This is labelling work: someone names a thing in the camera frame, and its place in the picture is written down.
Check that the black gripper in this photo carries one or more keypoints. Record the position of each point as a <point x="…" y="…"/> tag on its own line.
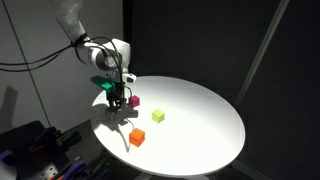
<point x="116" y="91"/>

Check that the grey toy block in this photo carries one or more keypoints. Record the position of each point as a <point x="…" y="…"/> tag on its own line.
<point x="113" y="115"/>

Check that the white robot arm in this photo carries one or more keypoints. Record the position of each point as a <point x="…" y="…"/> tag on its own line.
<point x="100" y="56"/>

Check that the pink toy block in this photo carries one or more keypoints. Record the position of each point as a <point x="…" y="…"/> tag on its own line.
<point x="134" y="101"/>

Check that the orange toy block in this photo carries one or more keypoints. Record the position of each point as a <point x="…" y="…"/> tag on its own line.
<point x="137" y="137"/>

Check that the lime green toy block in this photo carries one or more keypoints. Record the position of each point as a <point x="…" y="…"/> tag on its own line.
<point x="158" y="115"/>

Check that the purple black clamp orange tip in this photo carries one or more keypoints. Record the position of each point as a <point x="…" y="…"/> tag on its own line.
<point x="75" y="167"/>

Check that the purple black clamp red tip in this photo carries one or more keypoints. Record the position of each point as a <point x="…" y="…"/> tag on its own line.
<point x="45" y="136"/>

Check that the black perforated board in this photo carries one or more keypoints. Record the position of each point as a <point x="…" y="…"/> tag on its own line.
<point x="36" y="170"/>

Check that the white rounded object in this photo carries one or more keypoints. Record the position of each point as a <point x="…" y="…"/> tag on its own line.
<point x="6" y="171"/>

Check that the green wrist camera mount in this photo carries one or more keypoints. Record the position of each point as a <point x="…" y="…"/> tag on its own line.
<point x="103" y="83"/>

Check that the grey metal wall strip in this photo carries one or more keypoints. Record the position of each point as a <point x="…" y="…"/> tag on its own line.
<point x="263" y="50"/>

